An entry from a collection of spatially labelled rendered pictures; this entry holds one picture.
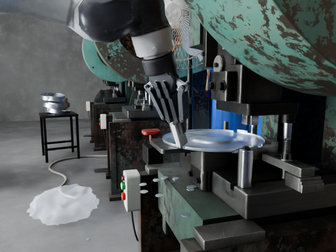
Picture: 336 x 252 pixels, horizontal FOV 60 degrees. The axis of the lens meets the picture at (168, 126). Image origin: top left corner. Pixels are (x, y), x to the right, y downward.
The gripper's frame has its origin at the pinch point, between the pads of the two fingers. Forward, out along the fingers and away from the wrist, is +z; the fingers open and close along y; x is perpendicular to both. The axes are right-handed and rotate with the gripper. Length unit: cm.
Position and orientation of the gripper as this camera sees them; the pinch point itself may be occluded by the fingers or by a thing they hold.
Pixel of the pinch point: (179, 133)
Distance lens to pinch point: 73.4
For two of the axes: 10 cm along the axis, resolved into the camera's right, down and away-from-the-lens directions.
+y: 7.3, 1.1, -6.7
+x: 6.3, -4.8, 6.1
